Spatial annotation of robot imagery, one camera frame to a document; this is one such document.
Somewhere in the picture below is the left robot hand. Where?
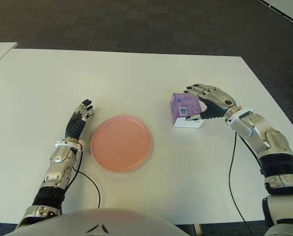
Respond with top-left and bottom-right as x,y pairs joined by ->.
64,99 -> 95,141

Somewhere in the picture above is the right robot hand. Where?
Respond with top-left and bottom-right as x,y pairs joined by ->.
183,83 -> 237,122

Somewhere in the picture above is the purple tissue paper pack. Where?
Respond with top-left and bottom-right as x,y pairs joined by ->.
170,92 -> 204,129

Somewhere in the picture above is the pink round plate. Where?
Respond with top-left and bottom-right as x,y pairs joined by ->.
90,115 -> 153,173

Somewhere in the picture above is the silver robot torso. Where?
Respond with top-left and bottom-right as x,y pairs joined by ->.
3,207 -> 175,236

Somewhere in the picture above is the white panel with black slots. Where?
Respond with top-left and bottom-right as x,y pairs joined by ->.
257,0 -> 293,25

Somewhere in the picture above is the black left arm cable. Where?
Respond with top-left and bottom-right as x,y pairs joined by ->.
72,147 -> 102,209

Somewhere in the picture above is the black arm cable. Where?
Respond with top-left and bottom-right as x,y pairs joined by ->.
72,147 -> 102,209
229,132 -> 255,231

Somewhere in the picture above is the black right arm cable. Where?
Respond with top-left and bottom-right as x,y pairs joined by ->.
229,132 -> 255,231

